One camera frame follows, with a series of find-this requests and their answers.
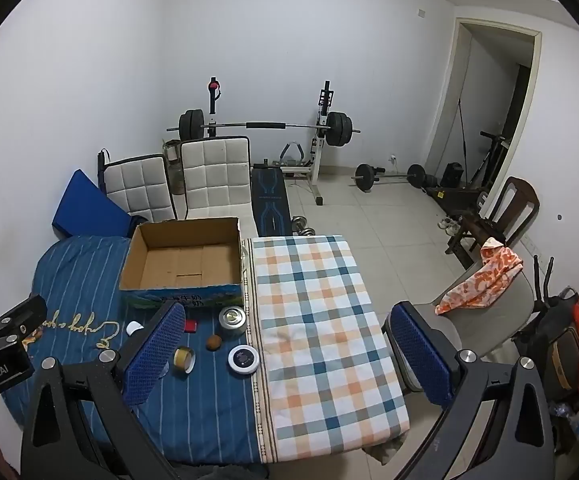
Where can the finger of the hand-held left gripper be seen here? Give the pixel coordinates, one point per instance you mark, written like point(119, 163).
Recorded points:
point(22, 312)

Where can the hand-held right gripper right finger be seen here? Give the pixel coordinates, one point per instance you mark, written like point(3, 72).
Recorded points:
point(419, 355)

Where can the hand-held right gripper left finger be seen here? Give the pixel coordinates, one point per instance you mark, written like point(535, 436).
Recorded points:
point(153, 355)

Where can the yellow tape roll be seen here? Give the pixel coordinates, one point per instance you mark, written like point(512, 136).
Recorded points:
point(183, 360)

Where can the white round jar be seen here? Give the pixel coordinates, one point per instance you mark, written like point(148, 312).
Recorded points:
point(133, 328)

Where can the small red box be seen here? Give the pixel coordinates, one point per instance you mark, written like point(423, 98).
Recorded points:
point(191, 327)

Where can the brown walnut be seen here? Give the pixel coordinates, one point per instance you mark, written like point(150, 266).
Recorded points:
point(213, 343)

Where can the silver round tin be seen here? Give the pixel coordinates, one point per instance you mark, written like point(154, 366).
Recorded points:
point(232, 320)

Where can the white tin with dark lid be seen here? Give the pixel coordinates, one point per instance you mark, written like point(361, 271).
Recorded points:
point(243, 359)

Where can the cardboard box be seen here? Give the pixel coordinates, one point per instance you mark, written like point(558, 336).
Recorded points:
point(184, 260)

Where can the grey shell chair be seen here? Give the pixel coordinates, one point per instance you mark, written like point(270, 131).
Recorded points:
point(474, 330)

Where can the blue striped bed sheet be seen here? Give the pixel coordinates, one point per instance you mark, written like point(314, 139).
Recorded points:
point(209, 405)

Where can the orange and white cloth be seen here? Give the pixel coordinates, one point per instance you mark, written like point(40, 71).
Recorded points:
point(484, 280)

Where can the plaid bed sheet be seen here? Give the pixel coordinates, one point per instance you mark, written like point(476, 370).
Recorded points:
point(319, 340)

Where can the blue foam mat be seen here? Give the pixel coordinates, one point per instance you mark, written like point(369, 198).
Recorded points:
point(89, 205)

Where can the pair of white shoes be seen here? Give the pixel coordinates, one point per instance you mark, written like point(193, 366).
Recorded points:
point(450, 225)

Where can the dark blue garment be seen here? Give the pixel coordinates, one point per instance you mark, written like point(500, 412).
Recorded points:
point(138, 220)

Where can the black backpack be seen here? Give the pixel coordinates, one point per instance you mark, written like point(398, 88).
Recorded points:
point(564, 360)

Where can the black exercise machine base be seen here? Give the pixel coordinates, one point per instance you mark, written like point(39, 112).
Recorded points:
point(454, 197)

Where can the black pole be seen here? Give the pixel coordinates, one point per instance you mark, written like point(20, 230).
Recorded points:
point(102, 170)

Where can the small white quilted chair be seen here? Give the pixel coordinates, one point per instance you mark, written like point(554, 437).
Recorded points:
point(137, 190)

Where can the short barbell with black plates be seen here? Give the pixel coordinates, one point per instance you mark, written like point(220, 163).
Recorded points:
point(394, 176)

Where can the dark wooden chair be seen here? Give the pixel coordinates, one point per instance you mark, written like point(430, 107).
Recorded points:
point(517, 200)

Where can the black speaker box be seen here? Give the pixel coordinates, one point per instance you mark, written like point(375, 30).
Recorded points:
point(452, 174)

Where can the large white quilted chair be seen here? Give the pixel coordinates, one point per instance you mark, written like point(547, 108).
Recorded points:
point(217, 175)

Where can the black weight bench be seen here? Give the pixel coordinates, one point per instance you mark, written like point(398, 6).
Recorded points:
point(269, 200)

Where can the black kick scooter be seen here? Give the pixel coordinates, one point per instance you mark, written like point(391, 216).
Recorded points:
point(489, 155)

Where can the white barbell rack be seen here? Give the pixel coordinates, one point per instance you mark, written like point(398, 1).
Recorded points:
point(322, 160)

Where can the long barbell with black plates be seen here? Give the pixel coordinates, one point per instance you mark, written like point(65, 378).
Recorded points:
point(264, 124)

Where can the white door frame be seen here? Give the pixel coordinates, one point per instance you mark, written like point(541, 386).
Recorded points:
point(449, 110)

